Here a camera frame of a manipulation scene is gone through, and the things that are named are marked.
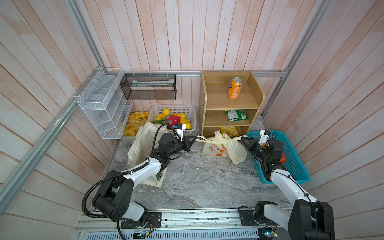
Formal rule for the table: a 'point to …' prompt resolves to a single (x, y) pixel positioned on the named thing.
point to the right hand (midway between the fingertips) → (241, 137)
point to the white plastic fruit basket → (190, 110)
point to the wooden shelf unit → (213, 101)
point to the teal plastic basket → (293, 163)
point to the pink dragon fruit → (170, 120)
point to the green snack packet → (235, 115)
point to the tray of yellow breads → (136, 119)
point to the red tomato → (283, 158)
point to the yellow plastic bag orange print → (221, 145)
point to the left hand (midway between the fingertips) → (197, 140)
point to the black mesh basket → (149, 86)
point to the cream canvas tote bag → (141, 146)
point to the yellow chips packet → (231, 131)
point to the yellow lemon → (166, 111)
